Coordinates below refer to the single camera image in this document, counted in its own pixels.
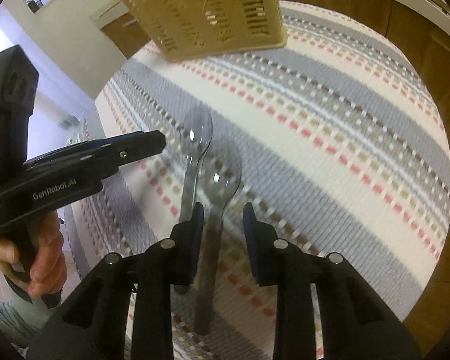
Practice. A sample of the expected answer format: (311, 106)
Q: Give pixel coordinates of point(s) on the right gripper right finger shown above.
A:
(276, 262)

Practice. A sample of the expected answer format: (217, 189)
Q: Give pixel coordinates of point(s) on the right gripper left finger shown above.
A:
(171, 261)

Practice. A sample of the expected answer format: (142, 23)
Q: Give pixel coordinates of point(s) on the clear plastic spoon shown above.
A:
(220, 179)
(194, 142)

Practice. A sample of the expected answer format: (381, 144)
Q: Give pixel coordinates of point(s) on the left hand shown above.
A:
(48, 272)

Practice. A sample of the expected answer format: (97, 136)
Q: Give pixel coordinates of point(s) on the striped woven table mat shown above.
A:
(303, 157)

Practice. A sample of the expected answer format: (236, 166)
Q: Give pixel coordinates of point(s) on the beige plastic utensil basket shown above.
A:
(193, 29)

